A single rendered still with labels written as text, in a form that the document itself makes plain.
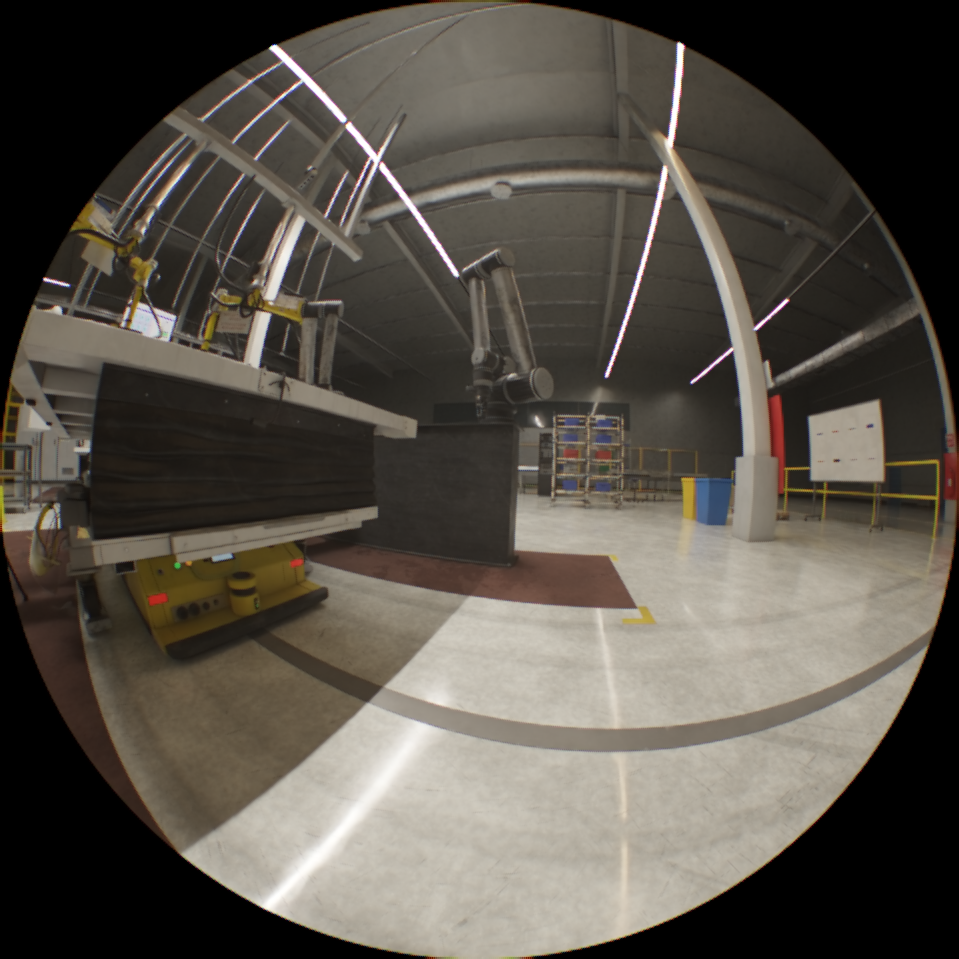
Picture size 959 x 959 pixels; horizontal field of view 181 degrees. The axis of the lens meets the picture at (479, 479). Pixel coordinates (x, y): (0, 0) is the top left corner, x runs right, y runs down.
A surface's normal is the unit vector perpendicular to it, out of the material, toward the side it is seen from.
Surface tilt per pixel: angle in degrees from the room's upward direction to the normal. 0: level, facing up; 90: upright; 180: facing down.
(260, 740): 0
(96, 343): 90
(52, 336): 90
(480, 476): 90
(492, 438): 90
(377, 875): 0
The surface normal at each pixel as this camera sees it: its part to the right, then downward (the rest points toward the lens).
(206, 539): 0.96, 0.04
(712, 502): -0.28, 0.08
